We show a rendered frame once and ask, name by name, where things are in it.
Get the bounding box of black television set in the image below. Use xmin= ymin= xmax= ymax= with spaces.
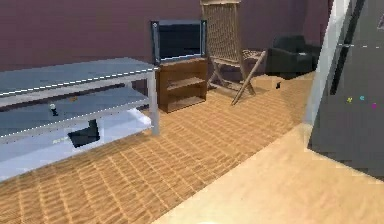
xmin=150 ymin=19 xmax=208 ymax=65

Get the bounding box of black armchair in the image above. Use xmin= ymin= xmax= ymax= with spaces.
xmin=265 ymin=34 xmax=322 ymax=80

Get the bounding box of brown wooden shelf stand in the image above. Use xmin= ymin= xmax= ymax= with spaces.
xmin=155 ymin=57 xmax=209 ymax=114

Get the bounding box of black box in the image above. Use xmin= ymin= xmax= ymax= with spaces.
xmin=67 ymin=119 xmax=101 ymax=149

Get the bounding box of wooden woven folding chair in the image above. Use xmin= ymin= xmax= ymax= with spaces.
xmin=200 ymin=0 xmax=268 ymax=107

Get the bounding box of white shelf table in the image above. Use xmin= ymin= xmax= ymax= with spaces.
xmin=0 ymin=57 xmax=161 ymax=183

